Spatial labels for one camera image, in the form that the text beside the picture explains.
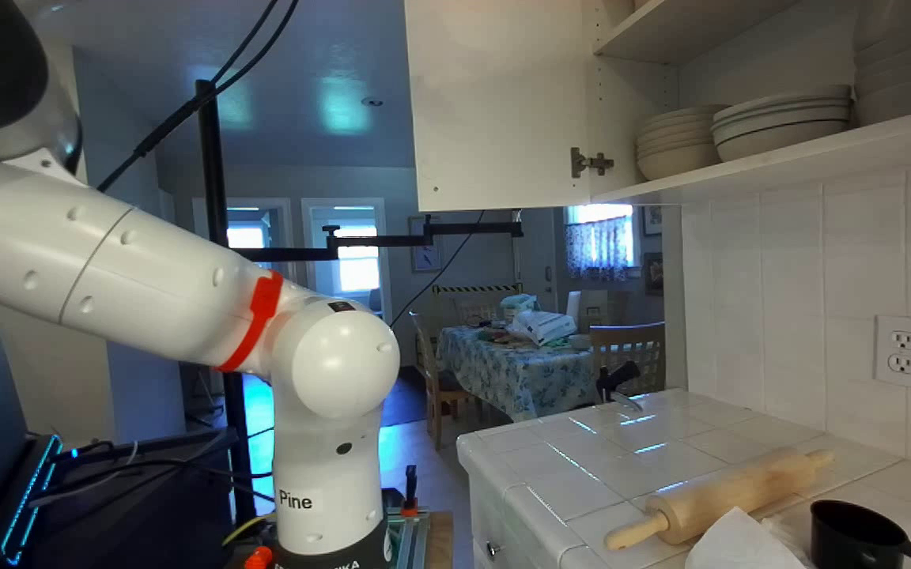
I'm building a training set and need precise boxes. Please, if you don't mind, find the white cabinet door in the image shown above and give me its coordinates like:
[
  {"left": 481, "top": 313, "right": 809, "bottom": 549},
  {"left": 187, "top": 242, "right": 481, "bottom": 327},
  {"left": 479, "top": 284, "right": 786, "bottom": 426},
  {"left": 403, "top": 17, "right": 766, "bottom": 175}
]
[{"left": 406, "top": 0, "right": 591, "bottom": 213}]

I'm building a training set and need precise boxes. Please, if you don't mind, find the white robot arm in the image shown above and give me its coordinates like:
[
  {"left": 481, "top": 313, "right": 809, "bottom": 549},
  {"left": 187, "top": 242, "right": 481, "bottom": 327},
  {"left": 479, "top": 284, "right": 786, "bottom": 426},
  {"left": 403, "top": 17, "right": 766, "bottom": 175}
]
[{"left": 0, "top": 0, "right": 399, "bottom": 569}]

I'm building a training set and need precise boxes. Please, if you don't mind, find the metal door hinge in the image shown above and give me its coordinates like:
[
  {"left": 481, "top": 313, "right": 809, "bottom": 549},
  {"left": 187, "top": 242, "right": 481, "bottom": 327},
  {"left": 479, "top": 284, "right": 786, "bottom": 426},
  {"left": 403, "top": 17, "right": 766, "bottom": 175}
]
[{"left": 570, "top": 146, "right": 615, "bottom": 182}]

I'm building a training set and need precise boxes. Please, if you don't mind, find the table with floral cloth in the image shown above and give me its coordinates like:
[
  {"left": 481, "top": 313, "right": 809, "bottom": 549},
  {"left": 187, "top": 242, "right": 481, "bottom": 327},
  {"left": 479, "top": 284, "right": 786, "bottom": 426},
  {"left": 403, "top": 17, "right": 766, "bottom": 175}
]
[{"left": 438, "top": 327, "right": 599, "bottom": 422}]

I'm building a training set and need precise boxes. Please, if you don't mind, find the floral window curtain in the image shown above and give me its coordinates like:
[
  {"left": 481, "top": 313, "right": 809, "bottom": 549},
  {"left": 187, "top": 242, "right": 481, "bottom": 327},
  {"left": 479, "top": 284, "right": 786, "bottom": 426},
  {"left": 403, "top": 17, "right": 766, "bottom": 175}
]
[{"left": 567, "top": 203, "right": 636, "bottom": 279}]

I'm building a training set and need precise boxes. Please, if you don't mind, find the wooden chair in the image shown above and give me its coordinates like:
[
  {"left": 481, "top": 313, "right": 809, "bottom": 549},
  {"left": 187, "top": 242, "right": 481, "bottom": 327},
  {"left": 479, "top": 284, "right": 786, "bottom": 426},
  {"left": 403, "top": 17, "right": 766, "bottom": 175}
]
[{"left": 587, "top": 322, "right": 665, "bottom": 399}]

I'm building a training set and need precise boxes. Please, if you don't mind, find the stack of beige plates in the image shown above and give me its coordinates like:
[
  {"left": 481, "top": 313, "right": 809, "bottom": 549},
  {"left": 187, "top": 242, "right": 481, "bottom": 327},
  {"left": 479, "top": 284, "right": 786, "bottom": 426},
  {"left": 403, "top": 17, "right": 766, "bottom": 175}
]
[{"left": 636, "top": 104, "right": 717, "bottom": 182}]

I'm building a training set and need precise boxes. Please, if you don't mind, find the wooden rolling pin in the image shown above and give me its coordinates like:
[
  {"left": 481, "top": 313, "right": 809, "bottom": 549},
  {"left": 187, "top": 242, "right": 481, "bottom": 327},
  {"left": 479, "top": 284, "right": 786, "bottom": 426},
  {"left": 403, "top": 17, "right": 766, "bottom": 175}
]
[{"left": 605, "top": 454, "right": 831, "bottom": 549}]

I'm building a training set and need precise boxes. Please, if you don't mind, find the stack of white plates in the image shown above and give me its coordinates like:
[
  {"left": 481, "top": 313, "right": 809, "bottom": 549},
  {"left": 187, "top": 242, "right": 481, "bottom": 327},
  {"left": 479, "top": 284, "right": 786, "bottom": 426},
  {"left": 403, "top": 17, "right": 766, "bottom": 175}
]
[{"left": 712, "top": 86, "right": 852, "bottom": 161}]

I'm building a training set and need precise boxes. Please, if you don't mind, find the black measuring cup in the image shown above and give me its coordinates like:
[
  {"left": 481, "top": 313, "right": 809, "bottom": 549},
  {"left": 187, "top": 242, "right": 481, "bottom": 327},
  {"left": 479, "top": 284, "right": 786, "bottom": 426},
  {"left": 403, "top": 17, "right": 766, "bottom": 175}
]
[{"left": 809, "top": 501, "right": 911, "bottom": 569}]

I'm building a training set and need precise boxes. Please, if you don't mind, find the black cable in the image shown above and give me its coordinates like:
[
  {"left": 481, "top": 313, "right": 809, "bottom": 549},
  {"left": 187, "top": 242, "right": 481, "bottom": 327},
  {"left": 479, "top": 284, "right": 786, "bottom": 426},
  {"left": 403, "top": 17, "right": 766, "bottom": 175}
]
[{"left": 95, "top": 0, "right": 305, "bottom": 196}]

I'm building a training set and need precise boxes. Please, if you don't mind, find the black camera stand pole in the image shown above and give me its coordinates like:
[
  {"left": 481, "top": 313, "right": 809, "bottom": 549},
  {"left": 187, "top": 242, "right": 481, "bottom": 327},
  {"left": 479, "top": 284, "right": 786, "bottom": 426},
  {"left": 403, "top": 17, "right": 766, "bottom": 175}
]
[{"left": 190, "top": 78, "right": 523, "bottom": 516}]

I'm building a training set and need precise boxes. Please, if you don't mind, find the white wall outlet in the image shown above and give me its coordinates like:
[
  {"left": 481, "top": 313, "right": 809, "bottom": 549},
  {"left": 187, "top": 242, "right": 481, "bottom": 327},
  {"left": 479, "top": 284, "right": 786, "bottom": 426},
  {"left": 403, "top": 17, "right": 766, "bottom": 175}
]
[{"left": 873, "top": 317, "right": 911, "bottom": 388}]

